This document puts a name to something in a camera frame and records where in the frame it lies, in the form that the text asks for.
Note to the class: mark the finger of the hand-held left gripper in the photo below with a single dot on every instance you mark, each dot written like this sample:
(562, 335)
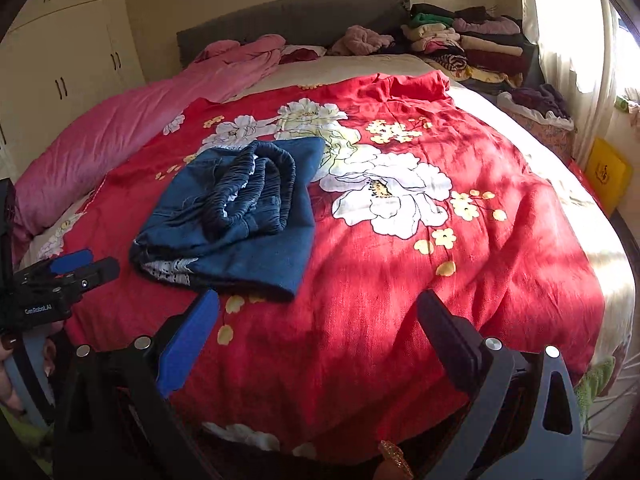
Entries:
(72, 261)
(95, 275)

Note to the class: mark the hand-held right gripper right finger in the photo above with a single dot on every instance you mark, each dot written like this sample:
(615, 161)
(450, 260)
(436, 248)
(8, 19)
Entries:
(440, 330)

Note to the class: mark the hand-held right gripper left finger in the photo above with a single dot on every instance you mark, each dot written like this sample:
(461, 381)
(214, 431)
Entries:
(190, 340)

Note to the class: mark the blue denim pants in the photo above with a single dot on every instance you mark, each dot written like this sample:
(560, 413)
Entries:
(260, 260)

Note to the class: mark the person's left hand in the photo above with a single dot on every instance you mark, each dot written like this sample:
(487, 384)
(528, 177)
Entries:
(7, 385)

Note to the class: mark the red floral blanket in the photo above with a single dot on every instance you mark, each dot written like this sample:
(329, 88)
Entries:
(400, 285)

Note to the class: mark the pink quilt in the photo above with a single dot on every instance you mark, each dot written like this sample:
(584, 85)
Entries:
(100, 135)

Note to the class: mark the orange glitter object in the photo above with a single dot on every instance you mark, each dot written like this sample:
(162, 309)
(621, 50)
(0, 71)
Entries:
(395, 460)

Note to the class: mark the green towel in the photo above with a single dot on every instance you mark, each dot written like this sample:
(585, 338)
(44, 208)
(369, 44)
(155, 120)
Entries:
(597, 380)

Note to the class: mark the cream wardrobe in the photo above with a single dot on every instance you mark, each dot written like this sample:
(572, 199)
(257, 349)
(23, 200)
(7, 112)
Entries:
(65, 50)

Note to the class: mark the frilled fabric basket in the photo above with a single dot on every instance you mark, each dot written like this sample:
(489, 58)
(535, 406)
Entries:
(545, 135)

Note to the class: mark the purple cloth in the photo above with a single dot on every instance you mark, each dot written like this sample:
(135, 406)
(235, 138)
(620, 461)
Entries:
(540, 100)

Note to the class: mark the bed with cream sheet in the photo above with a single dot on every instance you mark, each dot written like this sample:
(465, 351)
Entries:
(350, 67)

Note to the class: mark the pile of folded clothes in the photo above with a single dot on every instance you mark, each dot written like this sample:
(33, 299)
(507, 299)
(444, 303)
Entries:
(475, 45)

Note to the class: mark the small green object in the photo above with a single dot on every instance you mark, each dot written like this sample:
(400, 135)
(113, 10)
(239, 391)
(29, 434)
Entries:
(623, 103)

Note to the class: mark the dark red garment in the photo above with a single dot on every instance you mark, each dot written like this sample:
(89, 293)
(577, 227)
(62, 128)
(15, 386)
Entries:
(300, 54)

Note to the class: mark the pink fluffy garment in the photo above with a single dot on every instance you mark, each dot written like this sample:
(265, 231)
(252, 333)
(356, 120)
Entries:
(360, 37)

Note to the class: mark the cream curtain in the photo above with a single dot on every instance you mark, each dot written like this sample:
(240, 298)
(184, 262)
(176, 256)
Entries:
(570, 35)

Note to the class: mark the grey headboard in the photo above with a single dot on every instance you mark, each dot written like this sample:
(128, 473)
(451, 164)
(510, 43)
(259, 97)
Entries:
(300, 20)

